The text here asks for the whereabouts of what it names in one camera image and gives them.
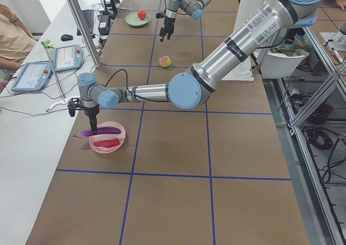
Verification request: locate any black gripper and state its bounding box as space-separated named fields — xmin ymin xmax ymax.
xmin=83 ymin=106 xmax=99 ymax=134
xmin=159 ymin=17 xmax=176 ymax=42

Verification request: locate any purple eggplant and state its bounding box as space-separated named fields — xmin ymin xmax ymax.
xmin=73 ymin=127 xmax=122 ymax=138

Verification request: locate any red chili pepper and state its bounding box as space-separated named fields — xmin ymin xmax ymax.
xmin=94 ymin=138 xmax=125 ymax=148

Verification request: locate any pink green peach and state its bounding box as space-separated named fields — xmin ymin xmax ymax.
xmin=159 ymin=56 xmax=171 ymax=68

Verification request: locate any red pomegranate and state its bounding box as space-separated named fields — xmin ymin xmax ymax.
xmin=137 ymin=10 xmax=147 ymax=21

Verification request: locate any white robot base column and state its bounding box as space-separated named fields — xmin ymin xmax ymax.
xmin=213 ymin=0 xmax=271 ymax=82

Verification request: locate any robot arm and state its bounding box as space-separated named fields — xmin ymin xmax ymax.
xmin=77 ymin=0 xmax=322 ymax=136
xmin=156 ymin=0 xmax=212 ymax=42

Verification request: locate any pink plastic plate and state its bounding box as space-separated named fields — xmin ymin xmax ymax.
xmin=89 ymin=122 xmax=126 ymax=154

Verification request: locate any green plastic plate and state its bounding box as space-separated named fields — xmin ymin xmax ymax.
xmin=125 ymin=11 xmax=151 ymax=28

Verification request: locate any white curved stand base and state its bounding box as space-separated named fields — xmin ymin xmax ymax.
xmin=46 ymin=96 xmax=79 ymax=112

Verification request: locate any black power adapter box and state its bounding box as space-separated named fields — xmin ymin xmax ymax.
xmin=98 ymin=15 xmax=110 ymax=36

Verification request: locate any far blue teach pendant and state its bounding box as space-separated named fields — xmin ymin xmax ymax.
xmin=53 ymin=44 xmax=83 ymax=72

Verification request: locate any blue teach pendant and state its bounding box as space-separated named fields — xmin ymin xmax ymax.
xmin=11 ymin=62 xmax=52 ymax=92
xmin=53 ymin=44 xmax=83 ymax=72

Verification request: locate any black keyboard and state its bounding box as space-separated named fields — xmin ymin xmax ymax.
xmin=82 ymin=9 xmax=94 ymax=34

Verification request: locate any near blue teach pendant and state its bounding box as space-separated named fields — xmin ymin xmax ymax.
xmin=11 ymin=62 xmax=52 ymax=92

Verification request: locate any black computer mouse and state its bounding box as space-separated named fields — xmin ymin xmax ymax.
xmin=61 ymin=34 xmax=74 ymax=42

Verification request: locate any metal rod green clip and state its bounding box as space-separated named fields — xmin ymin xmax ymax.
xmin=41 ymin=39 xmax=66 ymax=102

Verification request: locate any seated person beige shirt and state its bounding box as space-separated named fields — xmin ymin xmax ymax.
xmin=1 ymin=4 xmax=37 ymax=70

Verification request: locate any white plastic bin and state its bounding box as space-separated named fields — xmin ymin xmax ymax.
xmin=261 ymin=49 xmax=309 ymax=79

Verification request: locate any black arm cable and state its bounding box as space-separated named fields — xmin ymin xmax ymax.
xmin=104 ymin=68 xmax=168 ymax=103

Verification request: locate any aluminium frame post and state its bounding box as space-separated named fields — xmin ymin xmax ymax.
xmin=66 ymin=0 xmax=101 ymax=68

